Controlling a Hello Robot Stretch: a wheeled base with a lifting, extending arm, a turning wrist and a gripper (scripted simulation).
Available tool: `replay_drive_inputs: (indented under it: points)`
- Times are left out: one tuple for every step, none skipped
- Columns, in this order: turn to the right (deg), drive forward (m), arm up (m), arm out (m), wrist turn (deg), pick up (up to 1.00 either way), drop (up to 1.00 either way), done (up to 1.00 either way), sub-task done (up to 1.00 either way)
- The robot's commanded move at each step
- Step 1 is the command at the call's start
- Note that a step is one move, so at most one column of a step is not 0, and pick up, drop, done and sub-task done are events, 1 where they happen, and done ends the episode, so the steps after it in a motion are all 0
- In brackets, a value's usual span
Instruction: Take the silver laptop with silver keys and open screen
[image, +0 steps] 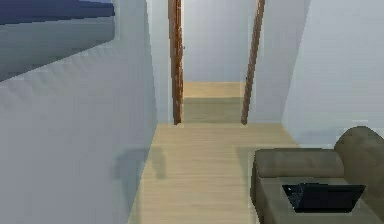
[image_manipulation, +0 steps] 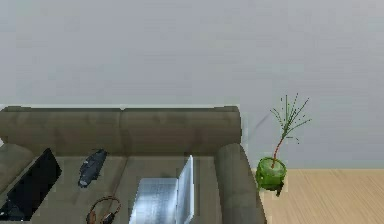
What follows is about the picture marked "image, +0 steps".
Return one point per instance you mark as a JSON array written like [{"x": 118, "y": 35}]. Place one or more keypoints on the black open laptop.
[{"x": 328, "y": 197}]

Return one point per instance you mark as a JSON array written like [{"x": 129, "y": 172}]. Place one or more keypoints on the brown wooden room door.
[{"x": 176, "y": 63}]

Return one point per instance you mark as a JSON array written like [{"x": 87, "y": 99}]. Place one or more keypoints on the brown-grey sofa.
[{"x": 300, "y": 165}]

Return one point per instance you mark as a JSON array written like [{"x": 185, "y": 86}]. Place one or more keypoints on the brown wooden door frame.
[{"x": 252, "y": 63}]

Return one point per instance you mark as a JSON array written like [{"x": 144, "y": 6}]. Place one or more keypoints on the blue-grey framed wall picture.
[{"x": 50, "y": 36}]

